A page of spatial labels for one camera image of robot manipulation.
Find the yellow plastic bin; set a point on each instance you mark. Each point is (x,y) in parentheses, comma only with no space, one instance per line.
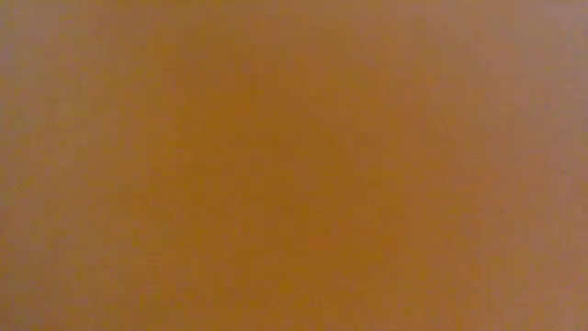
(294,165)

